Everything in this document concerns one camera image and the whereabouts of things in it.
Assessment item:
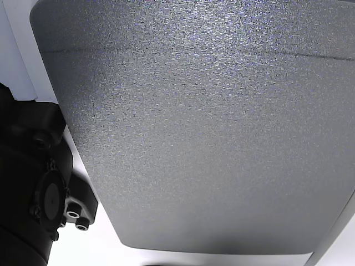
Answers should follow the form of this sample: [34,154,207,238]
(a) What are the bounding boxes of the dark gray flat mat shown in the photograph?
[29,0,355,255]

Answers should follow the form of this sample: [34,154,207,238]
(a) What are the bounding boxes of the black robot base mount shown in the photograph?
[0,81,99,266]

